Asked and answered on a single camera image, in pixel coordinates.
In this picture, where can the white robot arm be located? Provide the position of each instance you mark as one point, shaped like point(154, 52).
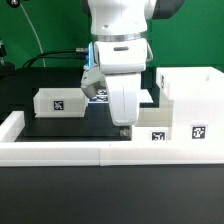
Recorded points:
point(118, 21)

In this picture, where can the white front drawer tray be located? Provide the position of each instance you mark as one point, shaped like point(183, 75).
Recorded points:
point(153, 124)

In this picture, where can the white rear drawer tray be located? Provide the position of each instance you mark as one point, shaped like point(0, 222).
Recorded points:
point(59, 103)

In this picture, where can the white foam border frame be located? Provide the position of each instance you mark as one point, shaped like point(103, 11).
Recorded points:
point(116, 153)

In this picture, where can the white drawer cabinet box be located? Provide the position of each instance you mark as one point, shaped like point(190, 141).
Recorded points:
point(196, 98)

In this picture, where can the fiducial marker sheet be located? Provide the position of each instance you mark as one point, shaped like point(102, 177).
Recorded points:
point(102, 97)

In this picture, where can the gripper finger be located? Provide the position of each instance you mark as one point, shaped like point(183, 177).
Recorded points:
point(125, 132)

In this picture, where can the white drawer tray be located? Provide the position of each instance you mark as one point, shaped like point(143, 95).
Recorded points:
point(59, 103)
point(153, 124)

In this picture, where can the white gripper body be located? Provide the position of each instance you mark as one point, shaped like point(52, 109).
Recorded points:
point(122, 63)

